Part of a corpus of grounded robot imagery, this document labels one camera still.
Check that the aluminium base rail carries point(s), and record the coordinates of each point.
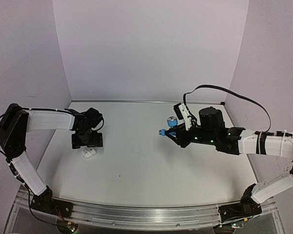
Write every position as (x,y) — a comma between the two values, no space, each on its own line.
(142,218)

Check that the white plastic pipe fitting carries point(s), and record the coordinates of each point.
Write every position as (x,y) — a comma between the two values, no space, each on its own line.
(88,152)

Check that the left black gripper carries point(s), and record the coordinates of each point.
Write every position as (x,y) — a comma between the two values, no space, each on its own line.
(96,140)

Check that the blue water faucet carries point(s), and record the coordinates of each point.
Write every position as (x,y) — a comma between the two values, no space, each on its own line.
(171,122)

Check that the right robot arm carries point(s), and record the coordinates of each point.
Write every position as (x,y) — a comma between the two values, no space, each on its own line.
(210,130)

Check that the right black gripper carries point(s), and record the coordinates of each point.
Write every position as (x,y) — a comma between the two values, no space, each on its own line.
(180,140)

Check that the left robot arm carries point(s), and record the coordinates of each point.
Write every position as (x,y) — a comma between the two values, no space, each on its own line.
(17,121)

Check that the right circuit board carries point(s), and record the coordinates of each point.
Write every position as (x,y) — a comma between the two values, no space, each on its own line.
(236,225)

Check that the left circuit board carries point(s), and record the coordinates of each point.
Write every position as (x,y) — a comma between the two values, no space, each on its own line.
(67,227)

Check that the circuit board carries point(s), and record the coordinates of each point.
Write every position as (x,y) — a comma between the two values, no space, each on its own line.
(67,227)
(236,225)

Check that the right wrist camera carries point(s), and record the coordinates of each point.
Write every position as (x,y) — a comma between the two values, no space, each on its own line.
(183,114)

